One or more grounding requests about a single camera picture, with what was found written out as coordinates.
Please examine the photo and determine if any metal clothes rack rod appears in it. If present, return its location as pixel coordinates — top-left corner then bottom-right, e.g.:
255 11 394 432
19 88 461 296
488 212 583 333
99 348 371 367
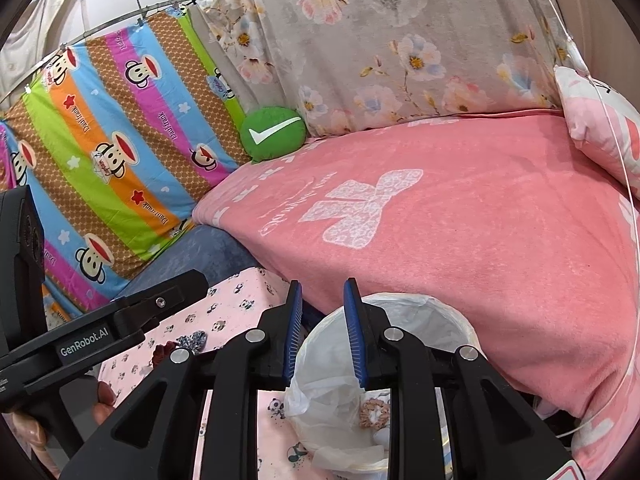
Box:
0 0 201 103

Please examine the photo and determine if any grey floral blanket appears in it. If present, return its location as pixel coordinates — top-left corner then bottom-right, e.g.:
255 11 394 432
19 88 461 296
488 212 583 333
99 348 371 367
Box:
192 0 568 138

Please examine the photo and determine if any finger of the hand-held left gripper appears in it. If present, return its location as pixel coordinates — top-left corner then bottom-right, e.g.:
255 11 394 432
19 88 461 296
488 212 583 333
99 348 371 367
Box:
112 270 209 336

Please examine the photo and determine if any trash bin with white bag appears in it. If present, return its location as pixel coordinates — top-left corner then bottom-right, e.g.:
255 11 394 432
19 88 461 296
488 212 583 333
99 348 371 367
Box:
285 292 483 473

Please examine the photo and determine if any blue sofa seat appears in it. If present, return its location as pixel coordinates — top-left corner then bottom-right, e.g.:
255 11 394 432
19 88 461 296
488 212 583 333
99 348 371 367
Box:
112 222 261 306

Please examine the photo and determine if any black-and-white leopard scrunchie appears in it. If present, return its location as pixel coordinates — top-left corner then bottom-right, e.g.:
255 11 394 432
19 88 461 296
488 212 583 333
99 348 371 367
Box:
176 330 208 352

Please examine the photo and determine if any beige scrunchie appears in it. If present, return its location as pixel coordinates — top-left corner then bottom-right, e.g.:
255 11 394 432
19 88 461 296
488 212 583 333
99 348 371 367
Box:
359 396 392 430

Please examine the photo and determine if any pink pillow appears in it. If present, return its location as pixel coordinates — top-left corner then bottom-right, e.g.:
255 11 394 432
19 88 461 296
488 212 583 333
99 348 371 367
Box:
554 65 640 201

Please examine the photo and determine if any pink panda-print tablecloth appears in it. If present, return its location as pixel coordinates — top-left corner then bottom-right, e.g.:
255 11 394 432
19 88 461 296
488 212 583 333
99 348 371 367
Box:
97 266 401 480

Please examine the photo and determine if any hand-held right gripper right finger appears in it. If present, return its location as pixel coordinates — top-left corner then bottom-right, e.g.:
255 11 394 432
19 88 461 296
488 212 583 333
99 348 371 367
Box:
342 277 576 480

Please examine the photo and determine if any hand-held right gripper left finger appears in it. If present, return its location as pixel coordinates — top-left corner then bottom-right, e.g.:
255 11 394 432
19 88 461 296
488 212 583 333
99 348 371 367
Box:
60 280 304 480

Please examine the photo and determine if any white hanging garment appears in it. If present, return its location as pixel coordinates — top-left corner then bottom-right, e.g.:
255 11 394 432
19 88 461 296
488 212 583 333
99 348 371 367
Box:
0 0 83 96

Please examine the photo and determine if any pink blanket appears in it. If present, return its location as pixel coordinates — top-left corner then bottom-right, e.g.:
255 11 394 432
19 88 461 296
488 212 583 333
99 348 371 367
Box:
192 110 640 466

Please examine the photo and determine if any person's left hand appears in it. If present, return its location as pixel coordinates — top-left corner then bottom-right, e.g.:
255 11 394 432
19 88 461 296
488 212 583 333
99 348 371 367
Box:
91 381 119 427

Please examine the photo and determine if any green round check-mark cushion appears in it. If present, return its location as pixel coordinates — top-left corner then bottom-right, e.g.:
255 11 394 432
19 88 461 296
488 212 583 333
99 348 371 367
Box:
240 107 307 163

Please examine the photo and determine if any white cable with switch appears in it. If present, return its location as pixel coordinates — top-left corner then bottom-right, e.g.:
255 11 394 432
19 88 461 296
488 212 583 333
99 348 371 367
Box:
517 0 640 436

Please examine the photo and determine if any dark red scrunchie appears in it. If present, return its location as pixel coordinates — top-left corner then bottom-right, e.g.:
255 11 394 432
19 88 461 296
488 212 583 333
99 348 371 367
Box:
151 342 178 368

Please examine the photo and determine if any striped monkey-print quilt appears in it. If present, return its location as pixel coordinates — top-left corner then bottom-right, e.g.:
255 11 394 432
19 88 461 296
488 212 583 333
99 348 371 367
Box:
0 7 251 321

